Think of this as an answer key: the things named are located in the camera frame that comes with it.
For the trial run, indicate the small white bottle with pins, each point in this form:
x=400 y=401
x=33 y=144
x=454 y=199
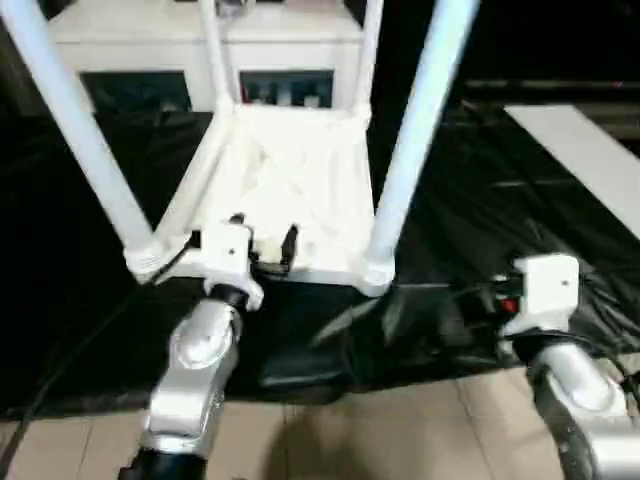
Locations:
x=261 y=94
x=285 y=94
x=311 y=100

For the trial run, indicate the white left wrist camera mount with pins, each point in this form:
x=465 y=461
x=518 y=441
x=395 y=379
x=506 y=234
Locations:
x=225 y=255

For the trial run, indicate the white plastic table top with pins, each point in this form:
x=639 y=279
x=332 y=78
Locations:
x=300 y=175

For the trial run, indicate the small shiny metal ornament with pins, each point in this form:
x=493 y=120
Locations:
x=232 y=6

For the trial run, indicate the white cabinet with openings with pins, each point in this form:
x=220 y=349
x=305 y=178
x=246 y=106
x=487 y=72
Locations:
x=125 y=55

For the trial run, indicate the black work mat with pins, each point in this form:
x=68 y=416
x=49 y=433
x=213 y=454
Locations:
x=500 y=200

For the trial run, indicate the flat white board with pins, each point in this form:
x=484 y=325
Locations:
x=575 y=145

